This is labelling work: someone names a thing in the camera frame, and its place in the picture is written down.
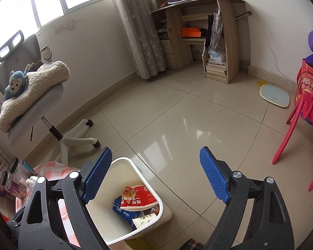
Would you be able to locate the red plastic chair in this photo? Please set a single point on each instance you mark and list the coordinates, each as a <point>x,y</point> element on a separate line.
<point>287,138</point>

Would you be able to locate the grey office chair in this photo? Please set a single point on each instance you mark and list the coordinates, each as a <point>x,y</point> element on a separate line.
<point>34,117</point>

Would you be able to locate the red snack carton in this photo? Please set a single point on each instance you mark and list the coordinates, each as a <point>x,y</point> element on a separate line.
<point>139,198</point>

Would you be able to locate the orange flat box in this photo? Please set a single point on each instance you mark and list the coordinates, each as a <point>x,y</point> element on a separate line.
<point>191,32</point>

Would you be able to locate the blue monkey plush toy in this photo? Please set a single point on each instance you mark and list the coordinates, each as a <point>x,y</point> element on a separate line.
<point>15,83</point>

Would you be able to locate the pale blue bathroom scale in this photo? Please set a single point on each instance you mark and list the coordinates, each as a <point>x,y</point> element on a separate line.
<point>274,95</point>

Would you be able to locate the crumpled white tissue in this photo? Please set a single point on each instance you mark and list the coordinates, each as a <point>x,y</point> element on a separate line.
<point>32,181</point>

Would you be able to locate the stack of magazines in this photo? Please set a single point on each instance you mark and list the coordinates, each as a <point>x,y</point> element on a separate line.
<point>162,30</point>

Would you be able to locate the blue label plastic jar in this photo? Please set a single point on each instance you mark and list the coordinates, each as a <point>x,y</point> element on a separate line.
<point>23,166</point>

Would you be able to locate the cream fleece blanket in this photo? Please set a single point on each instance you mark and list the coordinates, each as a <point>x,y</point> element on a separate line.
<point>41,83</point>

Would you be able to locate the beige lace curtain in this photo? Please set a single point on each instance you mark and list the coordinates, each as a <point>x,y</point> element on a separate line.
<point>140,31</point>

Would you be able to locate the white plastic pack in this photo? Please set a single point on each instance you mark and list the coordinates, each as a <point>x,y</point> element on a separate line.
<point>216,57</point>

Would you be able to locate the black bag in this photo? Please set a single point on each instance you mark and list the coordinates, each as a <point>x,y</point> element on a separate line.
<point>210,28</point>

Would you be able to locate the wall pipe stub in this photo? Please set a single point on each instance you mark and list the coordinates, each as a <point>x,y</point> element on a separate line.
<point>242,15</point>

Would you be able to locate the stack of books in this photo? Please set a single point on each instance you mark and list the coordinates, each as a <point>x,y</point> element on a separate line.
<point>216,70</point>

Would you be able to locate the purple label plastic jar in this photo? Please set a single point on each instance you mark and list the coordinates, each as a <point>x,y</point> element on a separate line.
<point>14,188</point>

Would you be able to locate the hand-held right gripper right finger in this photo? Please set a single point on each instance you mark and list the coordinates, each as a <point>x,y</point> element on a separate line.
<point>214,177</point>

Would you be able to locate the grey folded umbrella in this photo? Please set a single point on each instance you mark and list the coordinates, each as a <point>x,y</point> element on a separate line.
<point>217,33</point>

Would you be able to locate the dark plaid cloth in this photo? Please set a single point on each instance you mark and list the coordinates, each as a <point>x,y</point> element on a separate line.
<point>193,244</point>

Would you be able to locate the white plastic bin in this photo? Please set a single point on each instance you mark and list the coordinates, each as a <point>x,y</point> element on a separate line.
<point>116,181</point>

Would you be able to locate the wooden desk shelf unit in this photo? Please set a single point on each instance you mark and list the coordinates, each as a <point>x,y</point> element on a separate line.
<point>229,31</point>

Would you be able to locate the white paper cup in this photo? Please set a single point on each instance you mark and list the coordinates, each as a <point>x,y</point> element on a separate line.
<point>143,221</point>

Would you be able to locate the blue carton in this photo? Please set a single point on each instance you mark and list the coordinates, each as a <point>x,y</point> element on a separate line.
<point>122,212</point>

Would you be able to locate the red printed bag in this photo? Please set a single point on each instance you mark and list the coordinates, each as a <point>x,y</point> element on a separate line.
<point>305,83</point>

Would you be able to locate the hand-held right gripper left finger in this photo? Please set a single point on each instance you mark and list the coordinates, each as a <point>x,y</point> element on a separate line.
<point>97,177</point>

